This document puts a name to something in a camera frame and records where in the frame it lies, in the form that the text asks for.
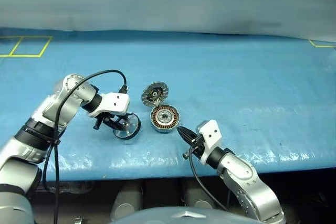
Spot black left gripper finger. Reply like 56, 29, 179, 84
106, 121, 124, 132
113, 115, 130, 126

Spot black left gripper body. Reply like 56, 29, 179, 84
92, 113, 117, 131

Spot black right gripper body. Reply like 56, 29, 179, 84
182, 134, 207, 158

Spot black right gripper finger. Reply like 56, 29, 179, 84
176, 126, 195, 138
180, 133, 197, 146

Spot black rotor silver spokes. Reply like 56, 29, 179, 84
112, 112, 142, 141

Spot silver motor housing copper coils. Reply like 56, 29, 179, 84
150, 104, 181, 133

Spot silver finned motor cover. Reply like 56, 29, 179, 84
141, 80, 171, 108

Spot grey rounded robot leg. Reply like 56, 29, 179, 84
110, 180, 144, 221
182, 180, 216, 209

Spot blue plastic table cover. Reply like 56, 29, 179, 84
0, 26, 336, 182

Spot grey robot torso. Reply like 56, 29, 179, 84
110, 206, 260, 224

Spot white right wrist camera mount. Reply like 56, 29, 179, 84
195, 119, 224, 164

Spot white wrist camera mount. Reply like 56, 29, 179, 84
195, 119, 224, 164
87, 91, 131, 119

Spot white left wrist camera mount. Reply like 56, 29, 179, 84
87, 91, 131, 119

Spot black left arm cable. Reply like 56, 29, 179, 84
41, 69, 130, 224

